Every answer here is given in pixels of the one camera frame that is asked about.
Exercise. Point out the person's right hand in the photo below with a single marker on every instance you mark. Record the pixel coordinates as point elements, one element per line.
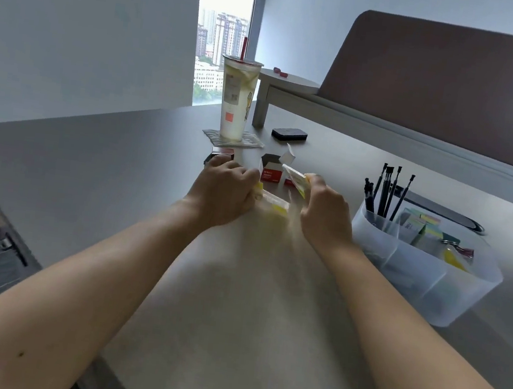
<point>325,219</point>

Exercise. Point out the person's left hand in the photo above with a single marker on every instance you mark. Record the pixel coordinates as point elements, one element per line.
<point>219,192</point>

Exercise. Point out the person's left fingers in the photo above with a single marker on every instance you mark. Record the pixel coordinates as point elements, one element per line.
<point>234,168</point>

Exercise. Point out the person's right fingers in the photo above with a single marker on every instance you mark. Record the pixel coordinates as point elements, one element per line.
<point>316,183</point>

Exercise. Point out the white yellow card packet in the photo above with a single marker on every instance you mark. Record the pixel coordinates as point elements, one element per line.
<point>296,179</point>

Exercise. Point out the white yellow small box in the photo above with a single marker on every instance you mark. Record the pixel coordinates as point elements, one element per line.
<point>276,204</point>

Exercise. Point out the person's left forearm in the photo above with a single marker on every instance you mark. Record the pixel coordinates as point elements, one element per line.
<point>66,299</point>

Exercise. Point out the person's right forearm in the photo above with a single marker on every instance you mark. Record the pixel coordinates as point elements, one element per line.
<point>404,355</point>

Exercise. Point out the dark red small box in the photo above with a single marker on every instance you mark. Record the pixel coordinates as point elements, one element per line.
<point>222,152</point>

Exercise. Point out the patterned paper napkin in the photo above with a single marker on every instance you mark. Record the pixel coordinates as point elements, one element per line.
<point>253,141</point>

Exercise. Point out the open red white box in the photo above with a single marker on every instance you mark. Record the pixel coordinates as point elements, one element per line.
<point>272,171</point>

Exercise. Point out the black small case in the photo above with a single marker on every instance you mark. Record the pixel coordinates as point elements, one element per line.
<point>289,134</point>

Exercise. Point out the clear plastic drink cup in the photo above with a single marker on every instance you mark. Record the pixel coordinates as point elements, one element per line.
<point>236,101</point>

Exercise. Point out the bunch of black pens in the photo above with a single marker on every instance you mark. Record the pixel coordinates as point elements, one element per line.
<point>385,194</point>

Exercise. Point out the round white side table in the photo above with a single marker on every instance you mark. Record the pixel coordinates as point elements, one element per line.
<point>288,84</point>

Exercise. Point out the small red object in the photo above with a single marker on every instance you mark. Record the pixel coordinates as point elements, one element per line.
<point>280,71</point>

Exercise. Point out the colourful sticky note stack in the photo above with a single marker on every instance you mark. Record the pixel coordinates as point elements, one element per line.
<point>428,222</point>

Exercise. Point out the red drinking straw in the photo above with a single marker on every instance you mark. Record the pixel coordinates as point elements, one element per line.
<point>243,48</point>

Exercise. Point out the black oval tray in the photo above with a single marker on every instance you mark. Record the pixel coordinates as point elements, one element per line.
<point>450,215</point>

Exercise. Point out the clear plastic desk organizer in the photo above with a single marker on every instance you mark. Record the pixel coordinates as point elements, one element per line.
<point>432,283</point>

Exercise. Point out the yellow sticky note pad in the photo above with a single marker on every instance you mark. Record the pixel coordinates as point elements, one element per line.
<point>454,260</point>

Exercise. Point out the black binder clips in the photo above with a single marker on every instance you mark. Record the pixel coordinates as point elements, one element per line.
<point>460,251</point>

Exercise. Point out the white sofa frame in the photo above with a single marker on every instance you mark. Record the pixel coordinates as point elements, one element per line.
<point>408,138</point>

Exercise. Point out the window with grey frame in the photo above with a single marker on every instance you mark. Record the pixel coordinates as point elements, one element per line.
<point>222,34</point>

